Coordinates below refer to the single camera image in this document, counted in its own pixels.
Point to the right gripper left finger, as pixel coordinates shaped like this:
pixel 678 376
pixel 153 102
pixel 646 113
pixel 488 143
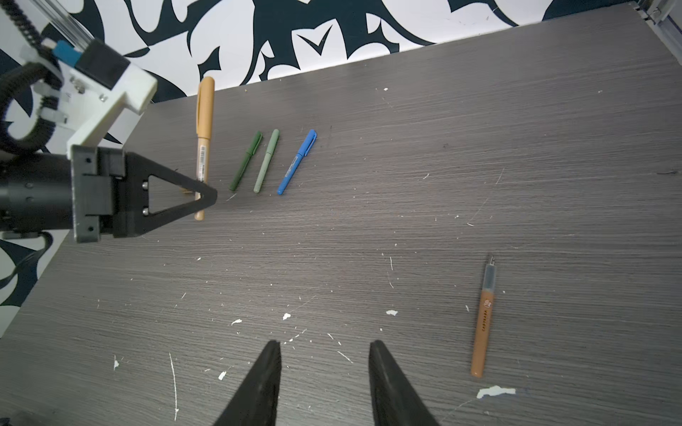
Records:
pixel 255 401

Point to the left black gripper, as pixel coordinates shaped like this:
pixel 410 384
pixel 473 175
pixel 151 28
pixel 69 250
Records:
pixel 97 191

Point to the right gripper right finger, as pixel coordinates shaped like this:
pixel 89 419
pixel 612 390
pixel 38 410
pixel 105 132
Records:
pixel 394 400

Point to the tan pen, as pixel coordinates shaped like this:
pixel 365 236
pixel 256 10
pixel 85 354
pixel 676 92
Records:
pixel 204 123
pixel 483 325

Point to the green pen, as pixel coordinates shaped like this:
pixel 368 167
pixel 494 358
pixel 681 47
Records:
pixel 270 151
pixel 250 152

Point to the blue pen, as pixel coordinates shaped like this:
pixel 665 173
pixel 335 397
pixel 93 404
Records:
pixel 303 151

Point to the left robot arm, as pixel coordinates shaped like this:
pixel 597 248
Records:
pixel 44 74

